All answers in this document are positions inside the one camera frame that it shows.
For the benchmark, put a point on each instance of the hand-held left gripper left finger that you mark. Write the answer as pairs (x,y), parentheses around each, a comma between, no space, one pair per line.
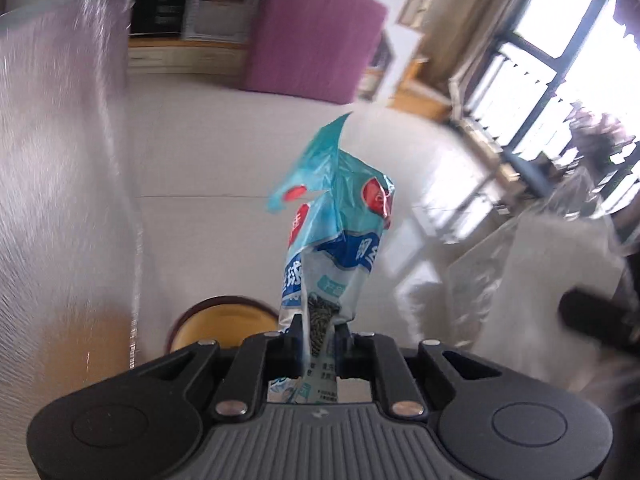
(295,342)

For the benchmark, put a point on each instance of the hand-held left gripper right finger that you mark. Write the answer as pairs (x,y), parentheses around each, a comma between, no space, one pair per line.
(342,355)

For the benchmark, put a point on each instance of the white plastic bag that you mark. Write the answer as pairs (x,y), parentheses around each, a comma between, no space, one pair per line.
(530,285)

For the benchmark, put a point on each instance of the yellow bin with dark rim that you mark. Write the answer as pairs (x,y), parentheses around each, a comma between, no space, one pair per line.
(225,317)

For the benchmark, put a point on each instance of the teal snack packet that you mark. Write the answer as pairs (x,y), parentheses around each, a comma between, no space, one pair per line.
(332,240)

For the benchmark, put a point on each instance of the potted plants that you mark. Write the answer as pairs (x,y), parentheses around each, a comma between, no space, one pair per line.
(605,132)

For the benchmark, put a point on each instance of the dark framed window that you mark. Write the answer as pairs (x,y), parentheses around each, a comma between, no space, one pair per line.
(565,45)

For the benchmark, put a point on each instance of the wooden desk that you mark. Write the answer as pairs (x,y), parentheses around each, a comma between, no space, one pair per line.
(420,90)

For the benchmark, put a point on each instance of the silver foil panel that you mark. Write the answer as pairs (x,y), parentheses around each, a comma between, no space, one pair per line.
(60,185)

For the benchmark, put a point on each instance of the low wooden cabinet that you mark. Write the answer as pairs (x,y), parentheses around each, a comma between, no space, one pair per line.
(185,55)

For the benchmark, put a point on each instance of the pink cloth-covered furniture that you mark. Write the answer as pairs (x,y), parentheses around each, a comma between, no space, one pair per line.
(310,35)

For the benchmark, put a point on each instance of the beige curtain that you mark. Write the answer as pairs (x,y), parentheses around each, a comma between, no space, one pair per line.
(470,25)

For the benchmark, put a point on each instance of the grey white shelf unit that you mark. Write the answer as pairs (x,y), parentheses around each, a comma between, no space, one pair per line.
(217,10)

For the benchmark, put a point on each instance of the black panel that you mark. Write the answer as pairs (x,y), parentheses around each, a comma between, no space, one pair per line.
(160,2)

